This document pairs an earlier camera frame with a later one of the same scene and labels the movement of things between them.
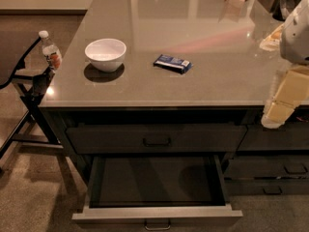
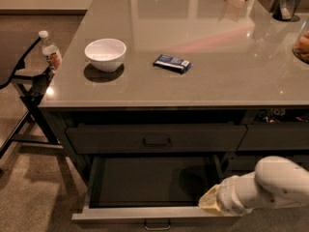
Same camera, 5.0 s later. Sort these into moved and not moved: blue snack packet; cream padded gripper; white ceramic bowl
Moved: cream padded gripper
Not moved: white ceramic bowl; blue snack packet
